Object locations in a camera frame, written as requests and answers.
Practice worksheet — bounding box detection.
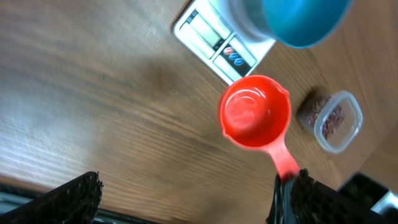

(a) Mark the blue metal bowl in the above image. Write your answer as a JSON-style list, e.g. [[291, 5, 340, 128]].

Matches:
[[241, 0, 355, 49]]

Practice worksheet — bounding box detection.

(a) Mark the red measuring scoop blue handle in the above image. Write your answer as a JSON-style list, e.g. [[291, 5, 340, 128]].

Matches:
[[218, 75, 300, 182]]

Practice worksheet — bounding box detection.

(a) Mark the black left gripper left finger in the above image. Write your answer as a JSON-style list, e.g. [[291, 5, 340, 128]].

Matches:
[[1, 171, 103, 224]]

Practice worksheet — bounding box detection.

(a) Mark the pile of red beans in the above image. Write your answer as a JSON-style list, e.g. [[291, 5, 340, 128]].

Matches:
[[307, 95, 346, 140]]

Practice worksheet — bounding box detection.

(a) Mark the white digital kitchen scale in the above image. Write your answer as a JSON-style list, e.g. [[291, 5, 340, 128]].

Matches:
[[174, 0, 276, 85]]

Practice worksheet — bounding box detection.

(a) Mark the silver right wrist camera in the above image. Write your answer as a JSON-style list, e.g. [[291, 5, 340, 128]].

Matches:
[[338, 172, 397, 221]]

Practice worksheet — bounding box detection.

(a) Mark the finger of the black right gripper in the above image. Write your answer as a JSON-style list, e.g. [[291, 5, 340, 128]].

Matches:
[[266, 174, 294, 224]]

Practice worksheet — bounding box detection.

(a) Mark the clear plastic container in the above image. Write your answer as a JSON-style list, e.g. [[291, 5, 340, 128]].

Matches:
[[297, 89, 364, 154]]

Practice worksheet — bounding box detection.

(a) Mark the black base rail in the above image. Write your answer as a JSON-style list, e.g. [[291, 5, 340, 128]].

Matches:
[[1, 182, 151, 224]]

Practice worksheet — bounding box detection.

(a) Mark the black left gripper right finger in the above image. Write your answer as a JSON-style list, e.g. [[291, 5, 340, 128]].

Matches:
[[291, 169, 394, 224]]

